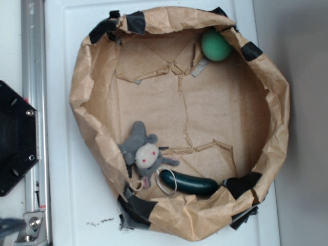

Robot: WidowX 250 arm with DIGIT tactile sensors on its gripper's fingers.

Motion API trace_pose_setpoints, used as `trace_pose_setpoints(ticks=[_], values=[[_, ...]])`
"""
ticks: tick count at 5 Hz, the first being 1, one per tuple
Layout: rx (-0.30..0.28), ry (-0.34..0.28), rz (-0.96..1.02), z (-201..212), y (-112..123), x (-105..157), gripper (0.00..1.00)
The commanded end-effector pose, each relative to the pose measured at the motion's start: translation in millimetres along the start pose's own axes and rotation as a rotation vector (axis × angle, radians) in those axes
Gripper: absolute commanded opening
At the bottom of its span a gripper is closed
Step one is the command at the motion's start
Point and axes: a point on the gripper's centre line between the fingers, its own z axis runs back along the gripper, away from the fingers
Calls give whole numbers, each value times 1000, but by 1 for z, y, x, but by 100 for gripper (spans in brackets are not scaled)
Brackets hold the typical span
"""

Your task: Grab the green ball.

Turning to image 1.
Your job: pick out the grey plush mouse toy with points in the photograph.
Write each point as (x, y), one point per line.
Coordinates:
(141, 149)

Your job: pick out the brown paper bag bin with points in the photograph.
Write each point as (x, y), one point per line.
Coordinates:
(226, 121)

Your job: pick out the aluminium extrusion rail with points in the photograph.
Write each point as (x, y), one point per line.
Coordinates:
(37, 183)

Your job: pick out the green foam ball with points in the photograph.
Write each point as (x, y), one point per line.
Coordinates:
(214, 46)

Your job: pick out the white tray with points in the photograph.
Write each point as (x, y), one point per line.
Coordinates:
(84, 209)

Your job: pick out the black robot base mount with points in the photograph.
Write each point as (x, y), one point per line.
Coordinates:
(18, 138)

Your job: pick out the dark green toy cucumber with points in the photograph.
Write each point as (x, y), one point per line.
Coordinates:
(188, 184)

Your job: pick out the metal corner bracket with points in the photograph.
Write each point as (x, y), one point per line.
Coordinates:
(34, 233)

